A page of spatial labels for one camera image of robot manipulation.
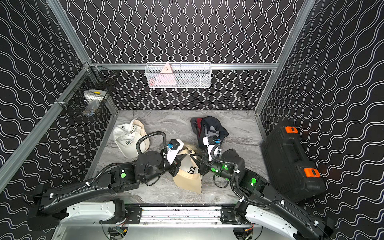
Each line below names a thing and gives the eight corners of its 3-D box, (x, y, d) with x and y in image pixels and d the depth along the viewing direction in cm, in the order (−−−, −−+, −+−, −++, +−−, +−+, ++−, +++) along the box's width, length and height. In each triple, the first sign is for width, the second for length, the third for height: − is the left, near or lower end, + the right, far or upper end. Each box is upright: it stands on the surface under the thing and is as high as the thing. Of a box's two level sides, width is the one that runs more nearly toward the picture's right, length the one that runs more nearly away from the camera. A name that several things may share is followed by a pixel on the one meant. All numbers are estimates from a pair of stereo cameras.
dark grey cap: (204, 139, 105) (205, 129, 97) (203, 126, 113) (204, 116, 104) (225, 139, 105) (228, 129, 97) (223, 126, 113) (225, 116, 104)
